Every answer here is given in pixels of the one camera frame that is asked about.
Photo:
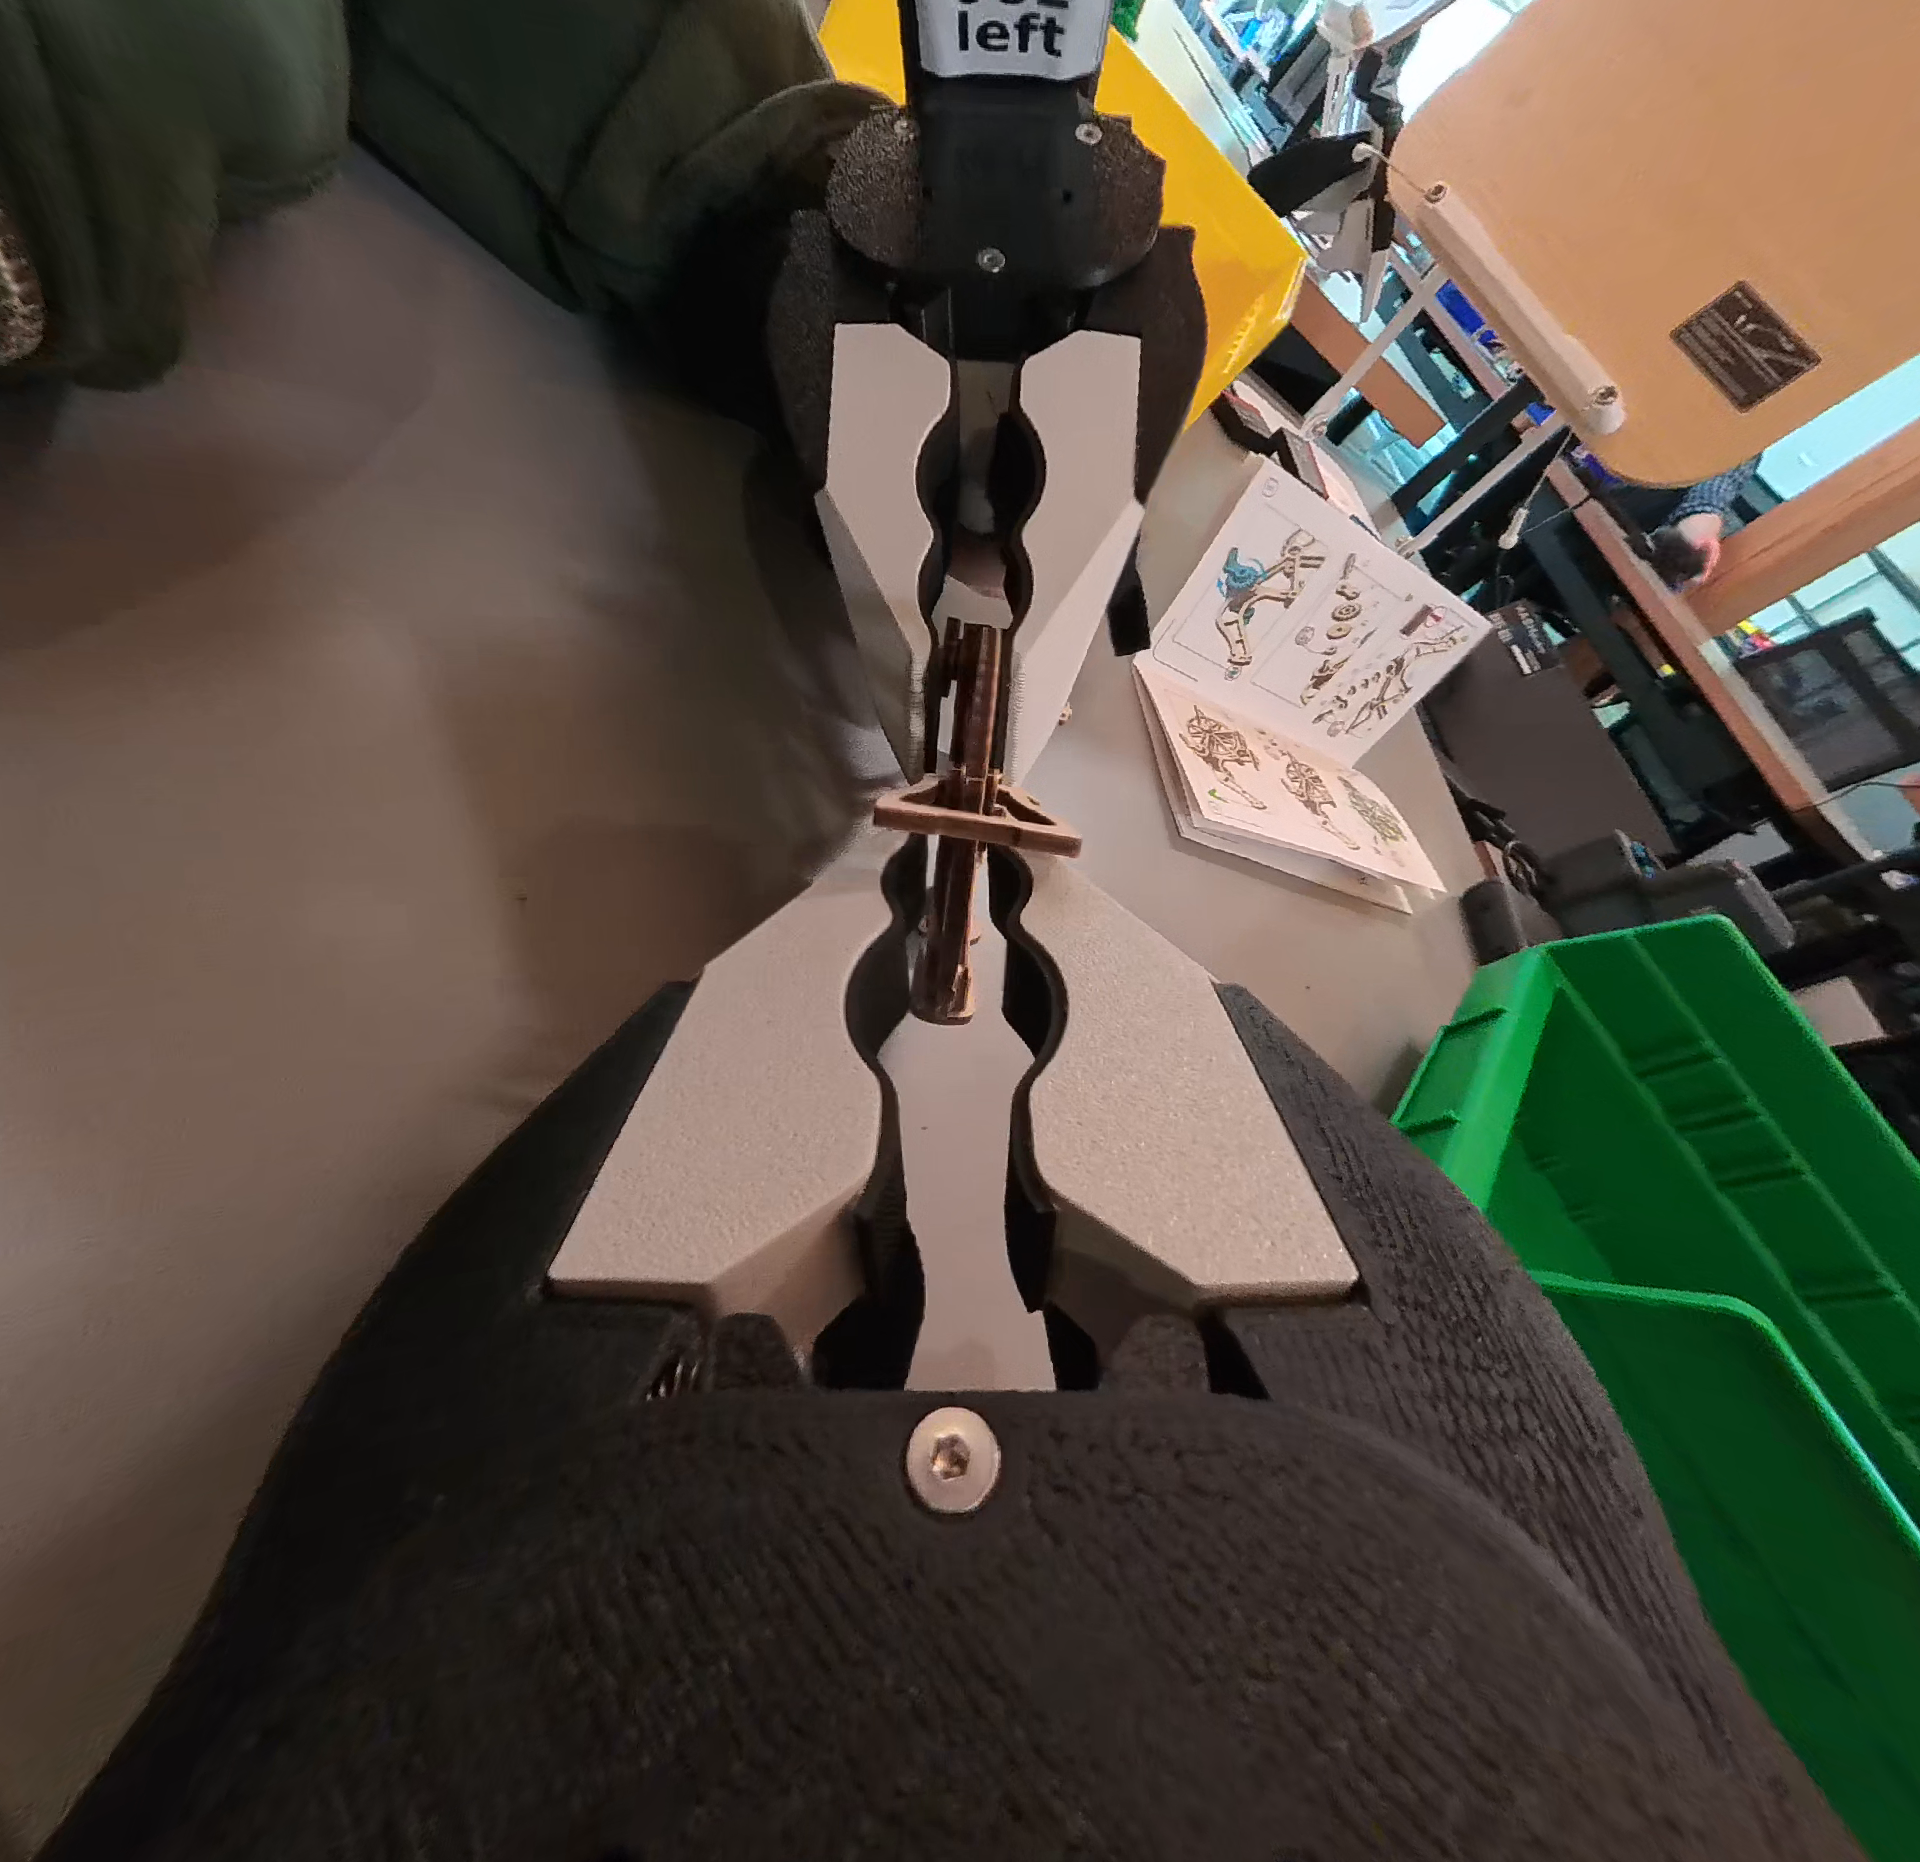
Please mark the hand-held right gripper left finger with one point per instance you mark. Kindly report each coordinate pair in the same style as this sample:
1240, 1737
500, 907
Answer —
721, 1142

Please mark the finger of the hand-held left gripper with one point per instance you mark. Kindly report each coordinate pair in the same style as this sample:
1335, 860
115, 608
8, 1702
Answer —
1088, 466
879, 452

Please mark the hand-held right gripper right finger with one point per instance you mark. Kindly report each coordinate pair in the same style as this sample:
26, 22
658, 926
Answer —
1185, 1142

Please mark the wooden bicycle model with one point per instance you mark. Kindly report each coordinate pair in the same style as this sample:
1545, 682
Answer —
969, 827

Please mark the person's left forearm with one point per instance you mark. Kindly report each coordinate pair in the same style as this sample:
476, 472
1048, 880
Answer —
600, 107

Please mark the grey desk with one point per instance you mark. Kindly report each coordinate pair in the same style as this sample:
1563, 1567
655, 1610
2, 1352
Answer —
300, 843

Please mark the yellow plastic bin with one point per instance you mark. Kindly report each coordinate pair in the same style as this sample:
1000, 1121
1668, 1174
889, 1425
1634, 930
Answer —
1201, 196

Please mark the open instruction booklet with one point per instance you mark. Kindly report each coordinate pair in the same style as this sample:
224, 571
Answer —
1291, 692

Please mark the black device box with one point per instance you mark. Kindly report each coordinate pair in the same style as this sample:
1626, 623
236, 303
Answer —
1514, 723

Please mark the wooden-edged table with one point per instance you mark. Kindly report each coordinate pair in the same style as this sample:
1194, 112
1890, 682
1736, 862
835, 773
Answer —
1725, 663

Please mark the plywood chair seat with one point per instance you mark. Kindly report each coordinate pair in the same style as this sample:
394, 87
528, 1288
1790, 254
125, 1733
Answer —
1681, 123

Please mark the black mesh basket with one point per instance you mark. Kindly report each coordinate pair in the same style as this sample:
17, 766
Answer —
1839, 706

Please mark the person's green jacket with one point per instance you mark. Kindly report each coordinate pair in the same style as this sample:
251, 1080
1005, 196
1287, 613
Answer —
150, 137

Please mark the white chair bracket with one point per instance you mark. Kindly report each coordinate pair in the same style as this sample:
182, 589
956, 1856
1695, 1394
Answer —
1514, 303

